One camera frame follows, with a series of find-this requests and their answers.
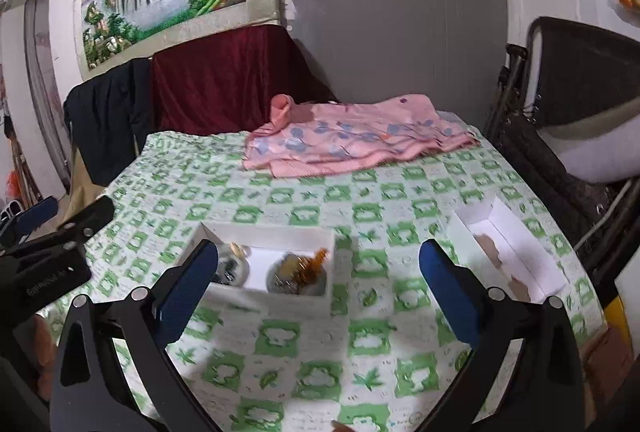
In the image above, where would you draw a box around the brown cardboard box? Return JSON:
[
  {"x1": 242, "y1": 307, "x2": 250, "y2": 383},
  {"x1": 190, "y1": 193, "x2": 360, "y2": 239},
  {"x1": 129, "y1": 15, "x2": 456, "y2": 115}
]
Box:
[{"x1": 582, "y1": 324, "x2": 639, "y2": 396}]

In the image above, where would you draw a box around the white cardboard box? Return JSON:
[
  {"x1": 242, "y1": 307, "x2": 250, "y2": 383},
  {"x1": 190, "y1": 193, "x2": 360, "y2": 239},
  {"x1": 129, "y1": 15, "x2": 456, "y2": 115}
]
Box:
[{"x1": 192, "y1": 220, "x2": 336, "y2": 308}]

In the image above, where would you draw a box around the black jacket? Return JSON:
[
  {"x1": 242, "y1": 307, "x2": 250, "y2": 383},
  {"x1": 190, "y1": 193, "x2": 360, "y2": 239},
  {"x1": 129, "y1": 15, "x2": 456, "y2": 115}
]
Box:
[{"x1": 63, "y1": 57, "x2": 156, "y2": 187}]

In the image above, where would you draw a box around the pink floral cloth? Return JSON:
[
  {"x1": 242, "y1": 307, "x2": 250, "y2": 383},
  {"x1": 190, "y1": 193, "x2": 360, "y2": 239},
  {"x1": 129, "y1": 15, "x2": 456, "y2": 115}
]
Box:
[{"x1": 242, "y1": 92, "x2": 484, "y2": 179}]

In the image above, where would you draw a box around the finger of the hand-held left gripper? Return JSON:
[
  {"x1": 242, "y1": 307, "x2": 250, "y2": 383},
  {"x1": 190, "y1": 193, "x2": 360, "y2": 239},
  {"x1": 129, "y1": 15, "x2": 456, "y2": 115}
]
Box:
[
  {"x1": 10, "y1": 195, "x2": 116, "y2": 258},
  {"x1": 0, "y1": 195, "x2": 60, "y2": 244}
]

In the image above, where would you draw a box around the white cushion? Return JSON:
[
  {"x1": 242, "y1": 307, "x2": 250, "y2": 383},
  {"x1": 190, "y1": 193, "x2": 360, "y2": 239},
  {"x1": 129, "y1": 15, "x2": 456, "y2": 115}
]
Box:
[{"x1": 537, "y1": 104, "x2": 640, "y2": 186}]

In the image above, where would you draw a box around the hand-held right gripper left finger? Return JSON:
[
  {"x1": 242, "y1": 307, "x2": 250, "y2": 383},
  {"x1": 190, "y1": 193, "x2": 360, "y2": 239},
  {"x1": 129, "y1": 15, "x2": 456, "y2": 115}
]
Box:
[{"x1": 50, "y1": 238, "x2": 221, "y2": 432}]

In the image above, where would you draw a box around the white box lid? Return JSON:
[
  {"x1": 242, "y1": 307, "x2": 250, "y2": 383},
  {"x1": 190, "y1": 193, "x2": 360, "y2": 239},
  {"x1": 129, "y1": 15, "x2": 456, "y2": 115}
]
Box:
[{"x1": 444, "y1": 194, "x2": 571, "y2": 306}]

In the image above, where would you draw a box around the silver chain necklace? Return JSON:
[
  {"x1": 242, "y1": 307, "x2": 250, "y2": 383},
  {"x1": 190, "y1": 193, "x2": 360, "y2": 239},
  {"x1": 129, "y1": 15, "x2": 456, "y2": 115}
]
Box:
[{"x1": 272, "y1": 254, "x2": 314, "y2": 294}]

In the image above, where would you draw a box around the large silver ring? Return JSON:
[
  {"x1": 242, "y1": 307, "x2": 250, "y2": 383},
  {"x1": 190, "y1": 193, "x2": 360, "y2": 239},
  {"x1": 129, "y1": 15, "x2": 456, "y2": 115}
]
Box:
[{"x1": 217, "y1": 256, "x2": 249, "y2": 287}]

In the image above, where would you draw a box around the black folding cart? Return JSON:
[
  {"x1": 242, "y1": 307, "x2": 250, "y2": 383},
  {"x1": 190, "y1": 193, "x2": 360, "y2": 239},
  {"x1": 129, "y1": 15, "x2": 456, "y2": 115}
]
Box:
[{"x1": 482, "y1": 15, "x2": 640, "y2": 284}]

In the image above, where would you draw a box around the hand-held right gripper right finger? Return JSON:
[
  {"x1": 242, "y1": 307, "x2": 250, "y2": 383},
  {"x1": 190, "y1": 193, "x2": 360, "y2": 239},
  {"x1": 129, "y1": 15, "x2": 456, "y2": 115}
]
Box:
[{"x1": 415, "y1": 239, "x2": 586, "y2": 432}]

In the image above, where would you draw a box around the green checked tablecloth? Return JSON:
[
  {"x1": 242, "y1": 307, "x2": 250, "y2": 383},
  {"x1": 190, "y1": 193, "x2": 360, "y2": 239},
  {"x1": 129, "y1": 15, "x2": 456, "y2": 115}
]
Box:
[{"x1": 37, "y1": 111, "x2": 609, "y2": 432}]

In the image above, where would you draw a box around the person's left hand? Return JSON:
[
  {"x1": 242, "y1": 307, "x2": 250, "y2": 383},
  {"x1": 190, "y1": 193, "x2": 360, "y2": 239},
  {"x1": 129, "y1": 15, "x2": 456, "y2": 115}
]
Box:
[{"x1": 30, "y1": 311, "x2": 59, "y2": 401}]

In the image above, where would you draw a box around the maroon velvet cloth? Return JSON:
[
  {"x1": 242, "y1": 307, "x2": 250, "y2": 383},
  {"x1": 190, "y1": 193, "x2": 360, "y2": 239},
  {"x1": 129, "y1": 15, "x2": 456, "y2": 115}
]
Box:
[{"x1": 151, "y1": 24, "x2": 341, "y2": 137}]

